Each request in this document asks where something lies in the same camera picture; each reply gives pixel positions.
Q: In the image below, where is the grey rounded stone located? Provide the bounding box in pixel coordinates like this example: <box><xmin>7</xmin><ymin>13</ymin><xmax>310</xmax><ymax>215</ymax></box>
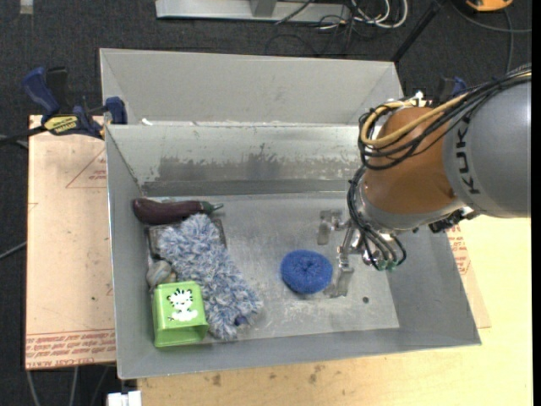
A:
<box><xmin>145</xmin><ymin>260</ymin><xmax>178</xmax><ymax>289</ymax></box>

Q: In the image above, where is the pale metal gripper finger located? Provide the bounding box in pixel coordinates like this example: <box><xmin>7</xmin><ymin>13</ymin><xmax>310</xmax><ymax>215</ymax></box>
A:
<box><xmin>325</xmin><ymin>252</ymin><xmax>355</xmax><ymax>299</ymax></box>
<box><xmin>316</xmin><ymin>208</ymin><xmax>344</xmax><ymax>246</ymax></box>

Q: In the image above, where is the green box with tiger print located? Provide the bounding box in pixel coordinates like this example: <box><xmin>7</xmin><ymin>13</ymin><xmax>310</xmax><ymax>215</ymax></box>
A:
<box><xmin>151</xmin><ymin>280</ymin><xmax>210</xmax><ymax>348</ymax></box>

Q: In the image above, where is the blue and white fluffy duster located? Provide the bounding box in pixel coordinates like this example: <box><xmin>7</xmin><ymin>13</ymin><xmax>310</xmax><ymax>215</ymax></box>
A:
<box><xmin>155</xmin><ymin>212</ymin><xmax>265</xmax><ymax>342</ymax></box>

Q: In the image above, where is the brown cardboard board, red print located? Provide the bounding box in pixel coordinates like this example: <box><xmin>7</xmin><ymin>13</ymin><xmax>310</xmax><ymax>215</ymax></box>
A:
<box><xmin>24</xmin><ymin>114</ymin><xmax>492</xmax><ymax>371</ymax></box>

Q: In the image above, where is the grey metal bin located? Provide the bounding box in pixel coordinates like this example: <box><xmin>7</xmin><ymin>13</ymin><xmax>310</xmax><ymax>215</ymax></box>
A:
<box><xmin>99</xmin><ymin>47</ymin><xmax>483</xmax><ymax>381</ymax></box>

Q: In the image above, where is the purple toy eggplant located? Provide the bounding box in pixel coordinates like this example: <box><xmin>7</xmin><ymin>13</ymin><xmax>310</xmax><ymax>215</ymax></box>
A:
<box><xmin>132</xmin><ymin>197</ymin><xmax>225</xmax><ymax>225</ymax></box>

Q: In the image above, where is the blue round scouring sponge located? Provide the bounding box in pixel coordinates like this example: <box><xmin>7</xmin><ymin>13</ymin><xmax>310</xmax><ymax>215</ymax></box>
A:
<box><xmin>279</xmin><ymin>249</ymin><xmax>335</xmax><ymax>295</ymax></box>

